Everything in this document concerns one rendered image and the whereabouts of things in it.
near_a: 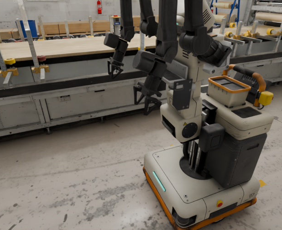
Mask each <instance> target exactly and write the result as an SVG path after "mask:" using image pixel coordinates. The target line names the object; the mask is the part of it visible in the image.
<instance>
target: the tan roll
mask: <svg viewBox="0 0 282 230"><path fill-rule="evenodd" d="M253 16H255V17H256V19H259V20H267V21H278V22H282V14H278V13H266V12H258V13H257V14H253Z"/></svg>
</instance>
